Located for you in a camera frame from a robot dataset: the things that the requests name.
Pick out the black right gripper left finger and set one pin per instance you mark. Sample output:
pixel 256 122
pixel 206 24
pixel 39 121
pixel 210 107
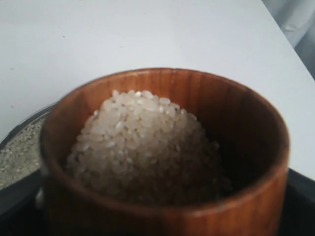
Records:
pixel 18 213

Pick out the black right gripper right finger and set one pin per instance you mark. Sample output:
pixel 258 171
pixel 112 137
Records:
pixel 298 216

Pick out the white backdrop cloth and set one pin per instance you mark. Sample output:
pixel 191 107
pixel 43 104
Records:
pixel 296 19

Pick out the steel plate of rice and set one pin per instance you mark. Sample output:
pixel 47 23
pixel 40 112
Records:
pixel 19 150

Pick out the brown wooden cup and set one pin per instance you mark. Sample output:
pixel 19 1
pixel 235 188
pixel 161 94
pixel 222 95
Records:
pixel 164 152

